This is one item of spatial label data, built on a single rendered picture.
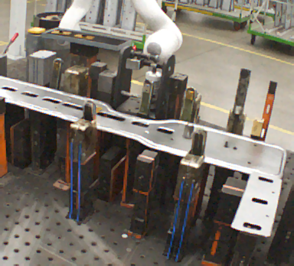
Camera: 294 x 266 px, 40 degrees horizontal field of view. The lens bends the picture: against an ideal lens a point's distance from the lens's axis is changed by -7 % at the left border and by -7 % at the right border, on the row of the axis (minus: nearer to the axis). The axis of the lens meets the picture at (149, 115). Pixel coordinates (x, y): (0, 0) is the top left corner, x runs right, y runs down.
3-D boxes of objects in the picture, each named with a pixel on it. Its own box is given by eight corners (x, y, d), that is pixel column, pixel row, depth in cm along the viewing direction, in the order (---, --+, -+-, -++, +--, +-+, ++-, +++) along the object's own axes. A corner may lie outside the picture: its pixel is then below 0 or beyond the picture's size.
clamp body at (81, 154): (60, 217, 138) (60, 124, 125) (77, 200, 149) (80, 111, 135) (84, 226, 136) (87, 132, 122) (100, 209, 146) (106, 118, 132)
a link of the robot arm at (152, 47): (177, 78, 201) (183, 30, 189) (161, 92, 185) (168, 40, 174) (153, 71, 204) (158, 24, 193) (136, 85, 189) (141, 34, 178)
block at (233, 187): (195, 264, 124) (214, 191, 113) (205, 244, 133) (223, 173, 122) (225, 272, 121) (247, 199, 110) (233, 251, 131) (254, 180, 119)
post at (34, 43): (23, 122, 200) (24, 34, 183) (32, 117, 207) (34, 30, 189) (35, 126, 198) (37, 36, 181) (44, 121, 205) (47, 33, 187)
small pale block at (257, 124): (231, 209, 153) (253, 120, 139) (233, 205, 156) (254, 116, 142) (240, 212, 152) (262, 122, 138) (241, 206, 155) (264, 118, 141)
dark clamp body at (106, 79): (85, 163, 173) (90, 74, 158) (99, 150, 185) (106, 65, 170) (109, 171, 170) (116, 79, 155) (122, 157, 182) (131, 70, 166)
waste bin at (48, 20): (21, 79, 454) (23, 15, 425) (53, 68, 497) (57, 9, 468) (51, 91, 431) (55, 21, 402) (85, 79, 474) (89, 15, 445)
